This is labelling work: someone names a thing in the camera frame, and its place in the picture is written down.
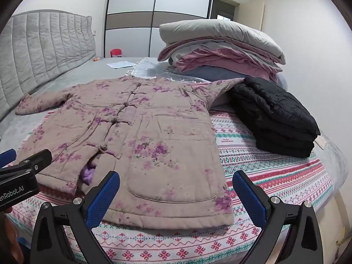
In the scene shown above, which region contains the white sliding-door wardrobe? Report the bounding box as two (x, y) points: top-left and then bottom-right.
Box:
(104, 0), (214, 59)

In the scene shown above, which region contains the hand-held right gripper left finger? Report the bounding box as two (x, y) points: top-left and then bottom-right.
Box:
(30, 170), (121, 264)

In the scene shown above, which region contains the patterned knit blanket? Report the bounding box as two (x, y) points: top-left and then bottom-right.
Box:
(5, 107), (334, 264)

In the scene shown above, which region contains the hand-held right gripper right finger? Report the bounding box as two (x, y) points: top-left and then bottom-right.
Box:
(232, 170), (324, 264)

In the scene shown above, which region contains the clear plastic bag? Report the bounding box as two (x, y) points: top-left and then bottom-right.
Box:
(125, 57), (212, 84)

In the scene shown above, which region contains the folded black puffer jacket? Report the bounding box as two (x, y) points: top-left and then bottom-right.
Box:
(228, 76), (322, 158)

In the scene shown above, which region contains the folded grey-white quilt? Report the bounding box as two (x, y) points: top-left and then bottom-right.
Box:
(159, 19), (286, 65)

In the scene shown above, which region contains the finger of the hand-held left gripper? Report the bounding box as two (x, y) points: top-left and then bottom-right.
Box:
(0, 148), (17, 169)
(0, 149), (53, 177)

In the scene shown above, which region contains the blue-grey pillow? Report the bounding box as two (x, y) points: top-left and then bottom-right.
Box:
(172, 65), (288, 85)

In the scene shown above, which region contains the grey quilted headboard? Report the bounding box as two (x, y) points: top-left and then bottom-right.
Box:
(0, 10), (97, 121)

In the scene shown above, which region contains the floral padded jacket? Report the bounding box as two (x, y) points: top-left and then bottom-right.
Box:
(15, 77), (246, 230)

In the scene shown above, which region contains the white paper sheet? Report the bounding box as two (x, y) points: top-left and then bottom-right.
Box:
(106, 60), (136, 69)

